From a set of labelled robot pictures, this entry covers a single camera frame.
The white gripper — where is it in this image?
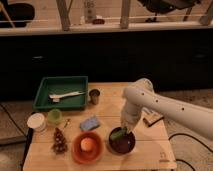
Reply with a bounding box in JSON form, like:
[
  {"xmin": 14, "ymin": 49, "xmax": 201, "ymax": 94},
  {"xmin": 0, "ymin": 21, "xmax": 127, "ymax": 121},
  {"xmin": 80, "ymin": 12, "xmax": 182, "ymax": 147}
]
[{"xmin": 121, "ymin": 102, "xmax": 141, "ymax": 131}]

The green pepper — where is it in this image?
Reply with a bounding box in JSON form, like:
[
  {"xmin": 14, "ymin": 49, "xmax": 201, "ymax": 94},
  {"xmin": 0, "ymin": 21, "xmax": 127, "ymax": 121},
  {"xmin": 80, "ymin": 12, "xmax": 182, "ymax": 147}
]
[{"xmin": 110, "ymin": 128, "xmax": 126, "ymax": 141}]

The small packet under arm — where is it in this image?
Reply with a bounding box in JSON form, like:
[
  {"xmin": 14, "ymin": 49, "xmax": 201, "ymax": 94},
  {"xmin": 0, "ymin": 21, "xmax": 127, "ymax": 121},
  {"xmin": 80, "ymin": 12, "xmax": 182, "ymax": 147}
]
[{"xmin": 143, "ymin": 112, "xmax": 163, "ymax": 127}]

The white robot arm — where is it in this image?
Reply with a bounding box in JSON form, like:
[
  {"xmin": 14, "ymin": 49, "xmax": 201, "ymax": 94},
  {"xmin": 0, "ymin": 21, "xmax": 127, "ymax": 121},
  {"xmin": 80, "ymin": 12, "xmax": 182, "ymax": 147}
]
[{"xmin": 121, "ymin": 78, "xmax": 213, "ymax": 140}]

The dark purple bowl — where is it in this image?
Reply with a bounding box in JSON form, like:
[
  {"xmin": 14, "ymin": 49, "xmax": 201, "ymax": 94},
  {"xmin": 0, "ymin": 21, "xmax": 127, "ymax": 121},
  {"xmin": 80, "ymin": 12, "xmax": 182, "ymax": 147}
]
[{"xmin": 107, "ymin": 127, "xmax": 136, "ymax": 155}]

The orange bowl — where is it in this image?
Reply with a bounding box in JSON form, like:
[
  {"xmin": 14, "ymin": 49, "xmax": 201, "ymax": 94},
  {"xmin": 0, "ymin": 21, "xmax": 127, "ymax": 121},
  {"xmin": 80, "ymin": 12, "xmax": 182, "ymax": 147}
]
[{"xmin": 71, "ymin": 131, "xmax": 104, "ymax": 164}]

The blue sponge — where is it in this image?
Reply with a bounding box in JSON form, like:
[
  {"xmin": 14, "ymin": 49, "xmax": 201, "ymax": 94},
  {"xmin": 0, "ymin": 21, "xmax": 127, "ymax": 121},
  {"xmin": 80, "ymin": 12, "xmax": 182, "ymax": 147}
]
[{"xmin": 80, "ymin": 116, "xmax": 100, "ymax": 131}]

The metal cup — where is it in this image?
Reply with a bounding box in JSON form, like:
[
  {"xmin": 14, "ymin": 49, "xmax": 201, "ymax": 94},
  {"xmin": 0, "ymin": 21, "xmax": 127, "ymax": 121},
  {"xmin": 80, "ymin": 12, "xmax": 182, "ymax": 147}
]
[{"xmin": 89, "ymin": 89, "xmax": 100, "ymax": 105}]

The orange ball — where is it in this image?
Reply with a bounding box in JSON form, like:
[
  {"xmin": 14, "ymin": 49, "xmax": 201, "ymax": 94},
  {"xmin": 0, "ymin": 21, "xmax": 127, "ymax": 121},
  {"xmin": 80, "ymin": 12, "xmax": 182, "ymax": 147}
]
[{"xmin": 80, "ymin": 138, "xmax": 93, "ymax": 151}]

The small metal spoon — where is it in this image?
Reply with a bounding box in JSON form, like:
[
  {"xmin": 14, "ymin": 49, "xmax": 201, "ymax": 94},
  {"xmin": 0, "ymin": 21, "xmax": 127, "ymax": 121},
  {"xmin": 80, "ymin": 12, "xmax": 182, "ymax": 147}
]
[{"xmin": 63, "ymin": 119, "xmax": 70, "ymax": 129}]

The green tray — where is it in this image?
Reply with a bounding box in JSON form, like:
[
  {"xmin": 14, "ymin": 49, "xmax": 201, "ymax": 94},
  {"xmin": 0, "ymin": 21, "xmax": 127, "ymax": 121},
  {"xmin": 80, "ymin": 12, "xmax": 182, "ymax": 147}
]
[{"xmin": 33, "ymin": 76, "xmax": 88, "ymax": 111}]

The green plastic cup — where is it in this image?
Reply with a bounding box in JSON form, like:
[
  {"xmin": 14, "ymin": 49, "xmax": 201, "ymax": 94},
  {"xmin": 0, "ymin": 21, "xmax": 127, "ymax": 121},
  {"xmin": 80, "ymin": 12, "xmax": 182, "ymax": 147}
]
[{"xmin": 47, "ymin": 109, "xmax": 62, "ymax": 125}]

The white plastic utensil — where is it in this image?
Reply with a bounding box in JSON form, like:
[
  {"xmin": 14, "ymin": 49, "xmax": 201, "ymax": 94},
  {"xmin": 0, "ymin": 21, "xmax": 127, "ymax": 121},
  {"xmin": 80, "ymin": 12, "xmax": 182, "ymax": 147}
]
[{"xmin": 49, "ymin": 91, "xmax": 85, "ymax": 102}]

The bunch of dark grapes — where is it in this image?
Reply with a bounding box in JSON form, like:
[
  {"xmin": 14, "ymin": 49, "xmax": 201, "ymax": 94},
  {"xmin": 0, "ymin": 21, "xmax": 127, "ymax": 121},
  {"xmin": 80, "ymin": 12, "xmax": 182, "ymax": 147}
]
[{"xmin": 52, "ymin": 128, "xmax": 68, "ymax": 154}]

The white cup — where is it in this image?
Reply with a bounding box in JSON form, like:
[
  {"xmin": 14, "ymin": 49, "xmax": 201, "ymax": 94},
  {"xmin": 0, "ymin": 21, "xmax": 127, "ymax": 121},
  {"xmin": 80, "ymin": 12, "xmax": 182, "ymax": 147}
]
[{"xmin": 27, "ymin": 113, "xmax": 46, "ymax": 132}]

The black cable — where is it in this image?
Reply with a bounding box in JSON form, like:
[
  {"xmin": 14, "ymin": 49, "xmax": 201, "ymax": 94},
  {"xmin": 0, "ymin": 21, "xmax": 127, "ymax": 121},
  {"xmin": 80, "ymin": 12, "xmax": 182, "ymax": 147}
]
[{"xmin": 168, "ymin": 132, "xmax": 213, "ymax": 171}]

